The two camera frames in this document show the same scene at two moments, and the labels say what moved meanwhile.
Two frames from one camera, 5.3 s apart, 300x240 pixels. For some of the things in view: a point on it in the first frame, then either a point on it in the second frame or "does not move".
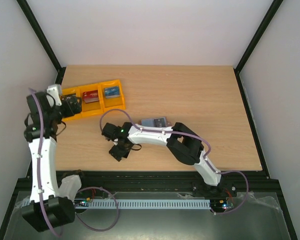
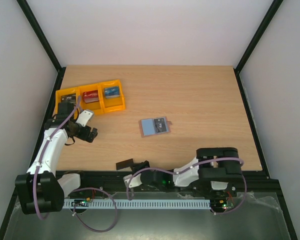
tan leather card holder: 150,122 does not move
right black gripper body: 119,152 to 135,166
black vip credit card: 159,122 does not move
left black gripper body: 69,111 to 84,136
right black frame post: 237,69 does not move
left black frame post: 43,40 does not move
